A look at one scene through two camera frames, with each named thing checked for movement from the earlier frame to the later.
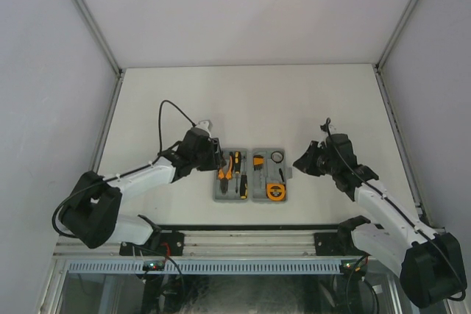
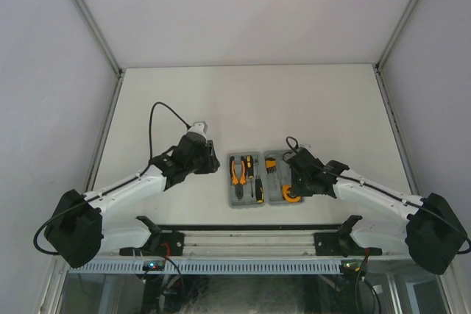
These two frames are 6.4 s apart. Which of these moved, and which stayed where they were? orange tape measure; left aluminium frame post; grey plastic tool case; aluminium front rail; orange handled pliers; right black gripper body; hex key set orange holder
Moved: grey plastic tool case; orange tape measure; orange handled pliers; hex key set orange holder; right black gripper body
Stayed: left aluminium frame post; aluminium front rail
